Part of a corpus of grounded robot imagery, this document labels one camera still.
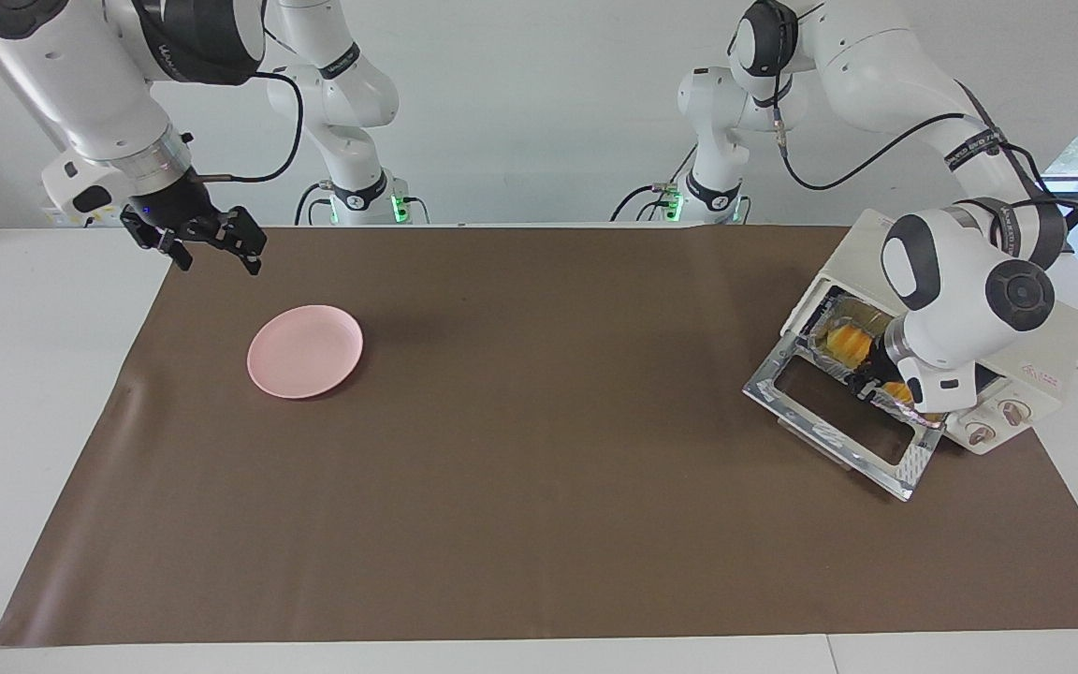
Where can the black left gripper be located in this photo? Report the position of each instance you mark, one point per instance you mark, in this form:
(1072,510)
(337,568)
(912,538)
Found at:
(881,379)

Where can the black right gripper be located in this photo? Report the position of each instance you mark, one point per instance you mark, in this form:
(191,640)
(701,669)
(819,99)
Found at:
(179,211)

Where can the yellow twisted bread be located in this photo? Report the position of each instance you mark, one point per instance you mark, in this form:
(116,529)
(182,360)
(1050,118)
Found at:
(848,342)

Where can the aluminium foil tray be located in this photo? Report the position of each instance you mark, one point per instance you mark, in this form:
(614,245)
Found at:
(918,417)

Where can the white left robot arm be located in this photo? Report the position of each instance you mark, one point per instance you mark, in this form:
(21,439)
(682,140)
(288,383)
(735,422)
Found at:
(876,56)

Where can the beige oven knob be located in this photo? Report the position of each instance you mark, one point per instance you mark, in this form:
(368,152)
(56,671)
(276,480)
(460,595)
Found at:
(1014,410)
(979,433)

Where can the cream white toaster oven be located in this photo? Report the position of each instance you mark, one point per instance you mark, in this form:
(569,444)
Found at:
(1054,346)

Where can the pink round plate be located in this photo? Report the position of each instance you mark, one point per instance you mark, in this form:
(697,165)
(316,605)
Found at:
(305,351)

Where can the brown table mat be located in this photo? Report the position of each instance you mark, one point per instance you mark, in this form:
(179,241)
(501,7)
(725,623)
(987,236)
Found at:
(539,468)

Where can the glass oven door metal frame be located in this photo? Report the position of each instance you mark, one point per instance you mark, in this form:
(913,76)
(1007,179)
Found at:
(918,463)

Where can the white wall socket box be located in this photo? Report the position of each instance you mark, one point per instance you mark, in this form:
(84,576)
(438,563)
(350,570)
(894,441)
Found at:
(62,223)

